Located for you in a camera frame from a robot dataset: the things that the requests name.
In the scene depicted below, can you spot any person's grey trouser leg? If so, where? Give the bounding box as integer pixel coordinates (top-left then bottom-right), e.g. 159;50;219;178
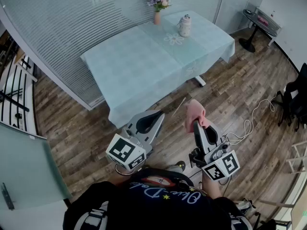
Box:
166;165;184;174

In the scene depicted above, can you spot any white table foot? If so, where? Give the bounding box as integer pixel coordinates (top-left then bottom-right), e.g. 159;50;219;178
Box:
194;75;206;88

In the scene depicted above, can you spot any grey white shoulder strap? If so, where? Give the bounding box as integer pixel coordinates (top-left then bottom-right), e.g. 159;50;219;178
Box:
74;201;108;230
227;212;243;230

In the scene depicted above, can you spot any white water bottle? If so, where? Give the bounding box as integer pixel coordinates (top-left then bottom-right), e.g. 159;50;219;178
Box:
177;14;193;37

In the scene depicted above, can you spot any black office chair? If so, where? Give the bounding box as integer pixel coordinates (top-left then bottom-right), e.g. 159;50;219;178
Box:
271;62;307;131

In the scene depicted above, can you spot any frosted glass door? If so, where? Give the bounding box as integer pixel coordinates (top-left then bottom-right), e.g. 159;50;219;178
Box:
0;122;72;210

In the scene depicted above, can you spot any black cable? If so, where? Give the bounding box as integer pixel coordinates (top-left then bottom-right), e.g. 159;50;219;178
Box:
219;175;232;196

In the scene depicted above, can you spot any purple and pink flower bouquet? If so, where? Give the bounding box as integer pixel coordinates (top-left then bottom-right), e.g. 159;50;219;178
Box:
145;0;171;13

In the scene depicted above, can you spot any thin white stick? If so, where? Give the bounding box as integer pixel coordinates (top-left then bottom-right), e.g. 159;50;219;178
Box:
171;97;187;117

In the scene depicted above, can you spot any light blue tablecloth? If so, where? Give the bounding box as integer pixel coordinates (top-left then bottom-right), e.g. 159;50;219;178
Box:
80;10;236;129

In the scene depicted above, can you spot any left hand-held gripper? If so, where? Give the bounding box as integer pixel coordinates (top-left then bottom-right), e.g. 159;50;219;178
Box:
106;110;165;171

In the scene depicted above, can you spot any metal bracelet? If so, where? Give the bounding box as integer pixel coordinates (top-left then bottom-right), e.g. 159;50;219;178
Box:
114;163;135;176

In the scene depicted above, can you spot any round black side table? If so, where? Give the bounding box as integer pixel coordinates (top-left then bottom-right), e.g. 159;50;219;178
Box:
238;8;281;53

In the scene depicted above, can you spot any person's torso in black shirt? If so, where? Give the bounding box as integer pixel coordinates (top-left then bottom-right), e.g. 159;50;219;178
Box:
62;168;240;230

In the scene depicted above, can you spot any person's left forearm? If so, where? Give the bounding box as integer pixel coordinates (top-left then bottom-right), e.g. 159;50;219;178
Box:
112;169;135;189

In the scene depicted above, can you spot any white frame rack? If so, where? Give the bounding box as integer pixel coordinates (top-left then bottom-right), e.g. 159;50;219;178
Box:
285;140;307;174

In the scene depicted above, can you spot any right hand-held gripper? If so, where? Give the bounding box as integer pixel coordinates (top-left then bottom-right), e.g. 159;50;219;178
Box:
189;120;240;183

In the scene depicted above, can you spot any metal door handle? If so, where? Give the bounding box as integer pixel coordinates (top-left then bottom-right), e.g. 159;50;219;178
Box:
0;182;15;210

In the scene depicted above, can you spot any person's right forearm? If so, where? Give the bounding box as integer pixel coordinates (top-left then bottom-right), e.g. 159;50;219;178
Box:
201;173;221;198

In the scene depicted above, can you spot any pink cloth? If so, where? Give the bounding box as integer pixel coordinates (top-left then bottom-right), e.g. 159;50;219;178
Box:
185;99;207;133

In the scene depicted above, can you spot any white cable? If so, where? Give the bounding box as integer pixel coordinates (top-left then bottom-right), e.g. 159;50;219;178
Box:
225;98;276;146

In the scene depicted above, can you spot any white low shelf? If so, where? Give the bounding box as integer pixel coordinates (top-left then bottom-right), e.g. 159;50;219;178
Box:
255;6;283;46

